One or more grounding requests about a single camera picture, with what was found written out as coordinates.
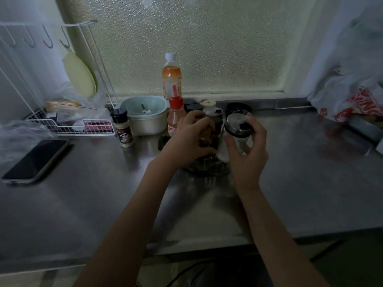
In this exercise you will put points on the person's right hand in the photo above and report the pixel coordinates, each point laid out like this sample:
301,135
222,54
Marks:
250,167

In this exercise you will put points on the person's left hand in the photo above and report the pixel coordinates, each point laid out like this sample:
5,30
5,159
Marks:
182,144

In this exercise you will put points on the person's right thumb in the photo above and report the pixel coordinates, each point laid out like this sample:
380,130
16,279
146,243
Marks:
231,146

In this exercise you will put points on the person's left thumb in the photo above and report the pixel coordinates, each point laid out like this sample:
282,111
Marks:
208,151

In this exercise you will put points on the small brown spice bottle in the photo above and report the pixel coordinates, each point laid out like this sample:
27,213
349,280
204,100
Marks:
206,137

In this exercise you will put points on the glass shaker with steel lid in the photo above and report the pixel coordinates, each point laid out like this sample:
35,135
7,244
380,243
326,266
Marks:
236,127

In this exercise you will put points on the person's left forearm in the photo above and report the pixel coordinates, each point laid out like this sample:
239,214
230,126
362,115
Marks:
134,224

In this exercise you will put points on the person's right forearm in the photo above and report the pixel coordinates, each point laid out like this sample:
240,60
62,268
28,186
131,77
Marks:
275,239

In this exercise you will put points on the round spice rack tray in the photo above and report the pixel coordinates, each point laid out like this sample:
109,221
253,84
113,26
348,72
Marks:
206,168

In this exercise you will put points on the white-capped bottle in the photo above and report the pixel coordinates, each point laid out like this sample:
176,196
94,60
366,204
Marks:
211,107

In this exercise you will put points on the red-capped sauce bottle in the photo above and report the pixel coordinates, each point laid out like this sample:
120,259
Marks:
175,116

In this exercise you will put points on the small black-lidded jar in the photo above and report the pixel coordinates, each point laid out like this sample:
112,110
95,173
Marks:
191,105

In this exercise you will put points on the pale green pot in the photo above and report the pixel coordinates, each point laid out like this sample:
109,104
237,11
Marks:
145,116

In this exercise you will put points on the spoon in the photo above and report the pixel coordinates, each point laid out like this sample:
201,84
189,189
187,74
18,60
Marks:
145,109

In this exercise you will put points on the orange drink bottle white cap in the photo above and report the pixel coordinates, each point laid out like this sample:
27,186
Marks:
171,77

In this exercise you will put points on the black-capped spice bottle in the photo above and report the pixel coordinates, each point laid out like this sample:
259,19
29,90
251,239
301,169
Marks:
122,128

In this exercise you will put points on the frosted glass window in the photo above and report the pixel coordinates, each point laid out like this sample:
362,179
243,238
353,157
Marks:
191,41

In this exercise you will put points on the white plastic bag red print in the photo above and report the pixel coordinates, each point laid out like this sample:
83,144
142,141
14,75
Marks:
350,86

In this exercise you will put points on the steel container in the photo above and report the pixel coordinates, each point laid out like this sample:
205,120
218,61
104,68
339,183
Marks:
366,127

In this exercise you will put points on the clear plastic bag with food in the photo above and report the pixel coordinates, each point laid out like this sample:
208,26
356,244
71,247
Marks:
74,109

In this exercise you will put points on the pale green plate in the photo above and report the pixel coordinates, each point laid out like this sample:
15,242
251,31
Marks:
80,75

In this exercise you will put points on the black smartphone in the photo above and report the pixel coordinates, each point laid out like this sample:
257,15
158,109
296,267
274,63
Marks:
34,161

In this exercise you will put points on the crumpled clear plastic bag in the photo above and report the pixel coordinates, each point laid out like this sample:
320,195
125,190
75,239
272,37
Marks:
21,137

